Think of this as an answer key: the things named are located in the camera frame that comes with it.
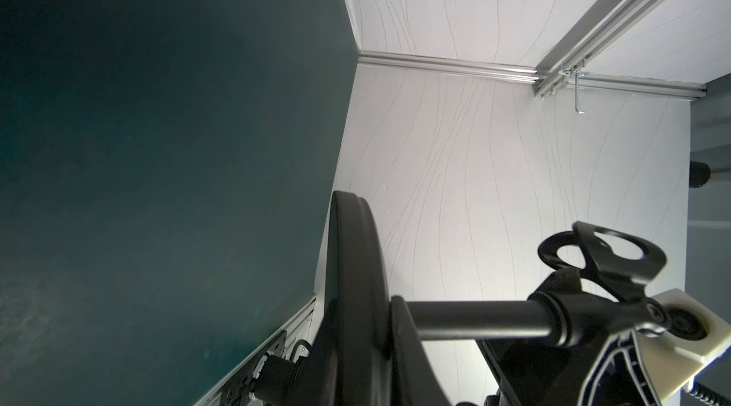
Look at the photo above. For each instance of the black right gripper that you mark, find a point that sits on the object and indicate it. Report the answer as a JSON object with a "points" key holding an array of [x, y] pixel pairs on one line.
{"points": [[603, 370]]}

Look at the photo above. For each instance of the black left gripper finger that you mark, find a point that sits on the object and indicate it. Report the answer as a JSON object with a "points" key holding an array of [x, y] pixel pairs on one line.
{"points": [[309, 381]]}

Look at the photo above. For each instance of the black microphone stand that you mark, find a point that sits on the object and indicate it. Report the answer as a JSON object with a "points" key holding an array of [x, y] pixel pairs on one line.
{"points": [[590, 290]]}

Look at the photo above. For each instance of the aluminium crossbar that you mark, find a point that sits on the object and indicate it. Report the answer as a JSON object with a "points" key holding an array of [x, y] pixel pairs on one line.
{"points": [[603, 24]]}

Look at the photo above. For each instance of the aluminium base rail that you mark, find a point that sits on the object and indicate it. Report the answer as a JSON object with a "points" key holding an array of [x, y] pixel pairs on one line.
{"points": [[237, 387]]}

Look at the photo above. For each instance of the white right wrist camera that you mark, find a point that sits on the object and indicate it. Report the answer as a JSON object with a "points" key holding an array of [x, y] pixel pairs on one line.
{"points": [[695, 338]]}

